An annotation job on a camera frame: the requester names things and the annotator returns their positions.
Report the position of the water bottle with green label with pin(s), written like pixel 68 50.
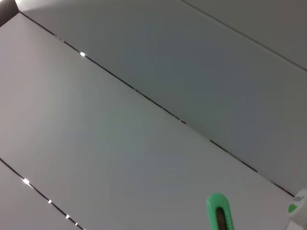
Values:
pixel 297 206

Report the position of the green utility knife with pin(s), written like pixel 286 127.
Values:
pixel 219 210

